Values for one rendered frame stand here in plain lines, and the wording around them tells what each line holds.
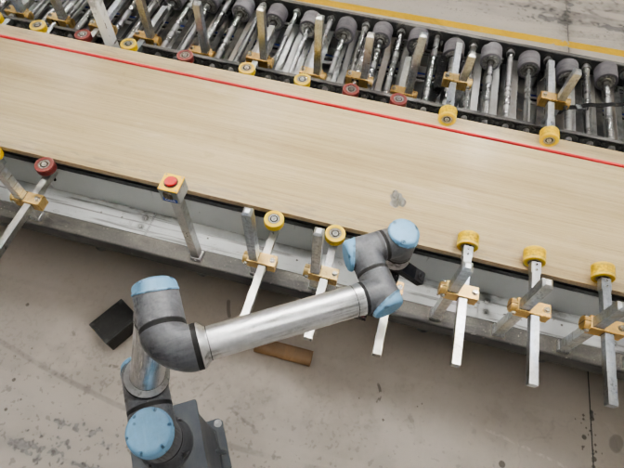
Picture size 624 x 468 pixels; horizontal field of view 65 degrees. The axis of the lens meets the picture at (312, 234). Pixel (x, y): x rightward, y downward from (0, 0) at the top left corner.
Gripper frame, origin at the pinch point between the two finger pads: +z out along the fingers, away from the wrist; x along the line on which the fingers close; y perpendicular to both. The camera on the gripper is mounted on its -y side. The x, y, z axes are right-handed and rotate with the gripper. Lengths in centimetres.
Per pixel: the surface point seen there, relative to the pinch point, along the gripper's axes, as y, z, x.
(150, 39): 143, 17, -115
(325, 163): 36, 11, -55
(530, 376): -50, 5, 17
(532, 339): -50, 5, 4
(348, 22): 47, 17, -157
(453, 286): -21.2, 0.0, -5.9
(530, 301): -46.3, -2.7, -5.8
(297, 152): 49, 12, -58
